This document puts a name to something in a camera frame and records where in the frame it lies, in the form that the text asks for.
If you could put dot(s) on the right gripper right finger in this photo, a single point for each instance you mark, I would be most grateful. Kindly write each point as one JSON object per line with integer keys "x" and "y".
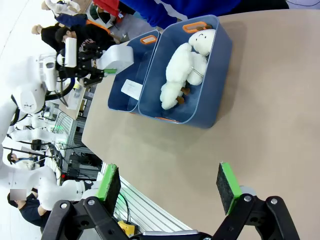
{"x": 228, "y": 190}

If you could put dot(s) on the person in black sweater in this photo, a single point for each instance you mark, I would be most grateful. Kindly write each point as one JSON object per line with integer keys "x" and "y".
{"x": 80, "y": 37}

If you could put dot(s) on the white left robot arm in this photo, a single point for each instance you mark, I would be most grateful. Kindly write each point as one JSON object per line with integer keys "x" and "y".
{"x": 30, "y": 97}

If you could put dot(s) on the white paper card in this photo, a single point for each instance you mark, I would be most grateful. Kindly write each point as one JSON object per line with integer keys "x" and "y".
{"x": 131, "y": 89}

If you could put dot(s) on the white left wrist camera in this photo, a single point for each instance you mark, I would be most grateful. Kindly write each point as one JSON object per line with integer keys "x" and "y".
{"x": 70, "y": 52}

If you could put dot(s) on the red garment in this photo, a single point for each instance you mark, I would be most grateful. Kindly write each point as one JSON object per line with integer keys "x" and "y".
{"x": 107, "y": 6}

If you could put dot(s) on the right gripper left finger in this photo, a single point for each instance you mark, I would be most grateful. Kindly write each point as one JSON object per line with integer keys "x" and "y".
{"x": 110, "y": 187}

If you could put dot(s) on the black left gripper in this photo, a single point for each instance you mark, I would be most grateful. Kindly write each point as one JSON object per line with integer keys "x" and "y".
{"x": 85, "y": 58}

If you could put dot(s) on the white fluffy plush toy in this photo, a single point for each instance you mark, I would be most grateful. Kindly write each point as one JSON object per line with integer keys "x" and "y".
{"x": 176, "y": 68}

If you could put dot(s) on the person in blue hoodie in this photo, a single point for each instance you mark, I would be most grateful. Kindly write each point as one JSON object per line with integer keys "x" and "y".
{"x": 155, "y": 12}

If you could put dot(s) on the person in dark shirt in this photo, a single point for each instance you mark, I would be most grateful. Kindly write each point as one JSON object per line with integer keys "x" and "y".
{"x": 30, "y": 212}

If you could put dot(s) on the white smiling plush toy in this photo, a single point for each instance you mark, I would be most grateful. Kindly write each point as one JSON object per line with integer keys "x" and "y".
{"x": 202, "y": 46}

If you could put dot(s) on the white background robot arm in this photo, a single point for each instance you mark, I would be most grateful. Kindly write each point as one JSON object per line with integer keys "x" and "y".
{"x": 45, "y": 182}

